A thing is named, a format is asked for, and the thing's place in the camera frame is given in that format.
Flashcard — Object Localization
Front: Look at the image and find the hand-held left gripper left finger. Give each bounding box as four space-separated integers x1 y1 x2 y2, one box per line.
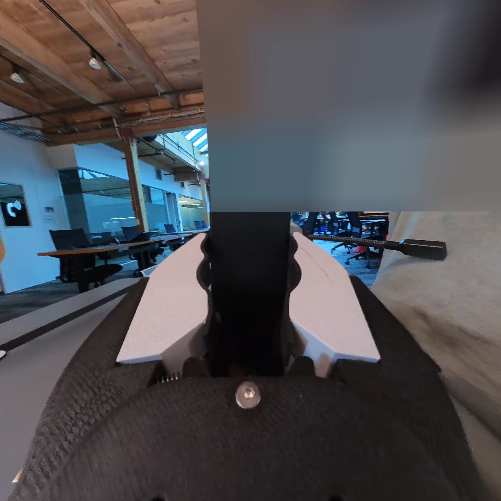
116 233 213 377

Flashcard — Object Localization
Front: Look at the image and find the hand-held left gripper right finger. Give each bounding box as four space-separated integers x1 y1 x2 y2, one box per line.
288 233 381 379

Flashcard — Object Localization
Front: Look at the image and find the black phone icon sign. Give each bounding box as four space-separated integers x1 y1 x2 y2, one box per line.
0 182 32 228

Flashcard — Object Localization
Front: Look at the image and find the black office chair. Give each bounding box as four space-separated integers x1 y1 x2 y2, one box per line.
49 228 124 293
121 226 165 271

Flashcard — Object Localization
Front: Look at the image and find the brown wooden desk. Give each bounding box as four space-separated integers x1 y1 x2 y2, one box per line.
37 232 208 294

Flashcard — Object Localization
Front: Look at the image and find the braided usb cable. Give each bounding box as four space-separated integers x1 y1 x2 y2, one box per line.
308 233 448 261

